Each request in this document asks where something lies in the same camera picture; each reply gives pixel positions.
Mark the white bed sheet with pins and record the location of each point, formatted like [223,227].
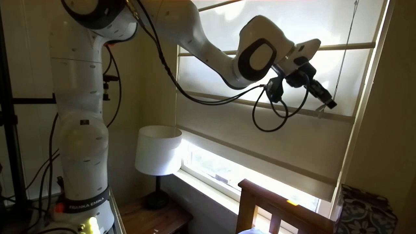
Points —
[254,231]

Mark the white cylindrical lamp shade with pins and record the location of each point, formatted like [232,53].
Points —
[158,149]

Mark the white window frame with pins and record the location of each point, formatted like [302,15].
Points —
[203,183]

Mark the cream window blind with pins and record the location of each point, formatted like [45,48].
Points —
[268,130]

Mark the black horizontal clamp rod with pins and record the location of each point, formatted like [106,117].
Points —
[34,100]

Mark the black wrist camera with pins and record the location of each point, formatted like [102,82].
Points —
[274,88]

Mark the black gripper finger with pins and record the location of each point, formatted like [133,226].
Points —
[319,97]
[323,91]

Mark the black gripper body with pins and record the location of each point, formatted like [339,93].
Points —
[301,71]

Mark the black lamp base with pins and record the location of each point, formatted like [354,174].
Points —
[157,197]

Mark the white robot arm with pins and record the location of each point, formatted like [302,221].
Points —
[83,138]

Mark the brown wooden nightstand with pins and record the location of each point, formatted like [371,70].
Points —
[157,221]

